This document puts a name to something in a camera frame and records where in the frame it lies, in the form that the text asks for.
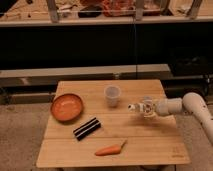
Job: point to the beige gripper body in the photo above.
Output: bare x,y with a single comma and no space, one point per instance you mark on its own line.
149,107

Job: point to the white plastic bottle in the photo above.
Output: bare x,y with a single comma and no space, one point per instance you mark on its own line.
137,107

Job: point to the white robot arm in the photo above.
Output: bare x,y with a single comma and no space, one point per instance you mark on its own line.
191,103

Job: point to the clear plastic cup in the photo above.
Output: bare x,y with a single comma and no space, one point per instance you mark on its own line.
112,95

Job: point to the orange carrot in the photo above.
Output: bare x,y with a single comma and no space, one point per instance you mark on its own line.
111,150

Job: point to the wooden folding table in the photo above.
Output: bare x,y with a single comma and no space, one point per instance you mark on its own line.
151,141

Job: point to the black white striped block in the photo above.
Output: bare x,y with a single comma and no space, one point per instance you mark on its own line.
87,128

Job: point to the orange bowl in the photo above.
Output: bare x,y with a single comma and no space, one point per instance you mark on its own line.
66,107

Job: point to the red cloth on shelf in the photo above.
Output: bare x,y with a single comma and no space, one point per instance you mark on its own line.
115,8

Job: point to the black object on shelf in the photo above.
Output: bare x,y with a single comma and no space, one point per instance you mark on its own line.
90,12

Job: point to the long metal bench rail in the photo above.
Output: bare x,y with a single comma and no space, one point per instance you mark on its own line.
51,76

